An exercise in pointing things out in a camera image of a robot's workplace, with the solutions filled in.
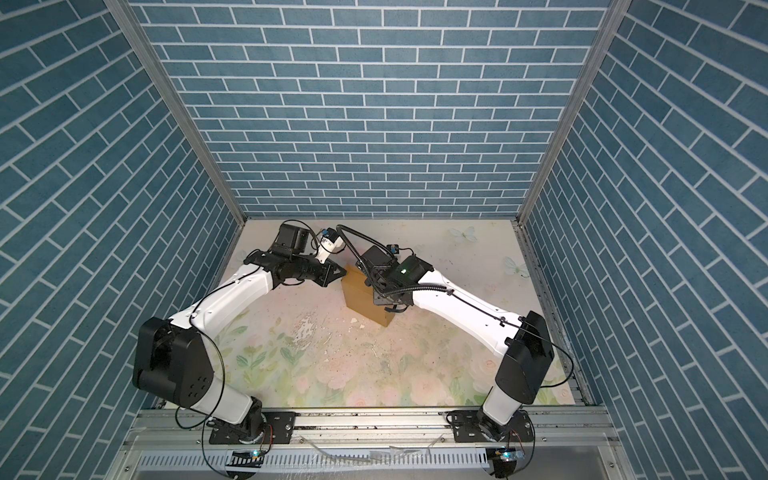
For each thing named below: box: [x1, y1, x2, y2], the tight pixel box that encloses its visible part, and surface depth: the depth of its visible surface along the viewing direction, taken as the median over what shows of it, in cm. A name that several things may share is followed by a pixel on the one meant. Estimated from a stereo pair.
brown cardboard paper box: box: [341, 264, 395, 328], surface depth 86 cm
